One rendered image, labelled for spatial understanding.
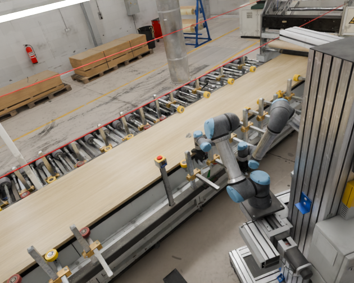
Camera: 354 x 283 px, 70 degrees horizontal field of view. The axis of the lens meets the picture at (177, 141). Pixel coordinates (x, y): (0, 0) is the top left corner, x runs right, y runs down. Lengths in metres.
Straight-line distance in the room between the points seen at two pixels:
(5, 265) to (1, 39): 6.95
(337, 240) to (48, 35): 8.47
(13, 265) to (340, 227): 2.04
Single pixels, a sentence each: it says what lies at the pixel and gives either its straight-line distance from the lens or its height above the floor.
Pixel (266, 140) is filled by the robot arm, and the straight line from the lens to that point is 1.78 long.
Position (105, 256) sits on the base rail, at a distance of 2.17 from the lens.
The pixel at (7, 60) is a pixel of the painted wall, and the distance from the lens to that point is 8.58.
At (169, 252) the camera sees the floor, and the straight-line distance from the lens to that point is 2.85.
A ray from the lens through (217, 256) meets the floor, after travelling 2.76.
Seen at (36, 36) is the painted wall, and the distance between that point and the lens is 8.76.
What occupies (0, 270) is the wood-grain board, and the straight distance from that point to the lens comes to 2.29.
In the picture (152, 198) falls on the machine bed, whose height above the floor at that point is 0.68.
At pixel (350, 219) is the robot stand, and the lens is 1.56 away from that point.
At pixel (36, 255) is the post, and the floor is 1.11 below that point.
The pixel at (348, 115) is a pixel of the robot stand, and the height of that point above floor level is 1.84.
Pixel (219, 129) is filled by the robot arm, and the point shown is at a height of 1.55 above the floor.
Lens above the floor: 2.40
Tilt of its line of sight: 35 degrees down
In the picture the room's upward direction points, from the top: 12 degrees counter-clockwise
